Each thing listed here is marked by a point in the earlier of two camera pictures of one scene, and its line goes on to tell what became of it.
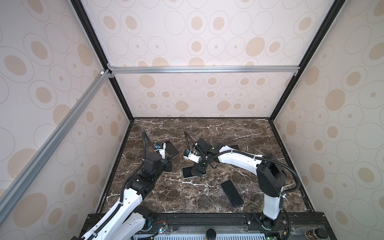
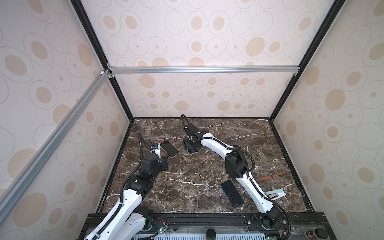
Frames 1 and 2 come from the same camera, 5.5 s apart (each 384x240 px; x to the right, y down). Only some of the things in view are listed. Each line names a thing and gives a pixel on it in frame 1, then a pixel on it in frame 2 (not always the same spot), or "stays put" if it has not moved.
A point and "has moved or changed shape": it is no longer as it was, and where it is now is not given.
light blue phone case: (186, 172) has moved or changed shape
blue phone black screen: (171, 149) stays put
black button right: (320, 233) stays put
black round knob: (211, 234) stays put
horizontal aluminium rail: (183, 69) stays put
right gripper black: (200, 170) to (197, 146)
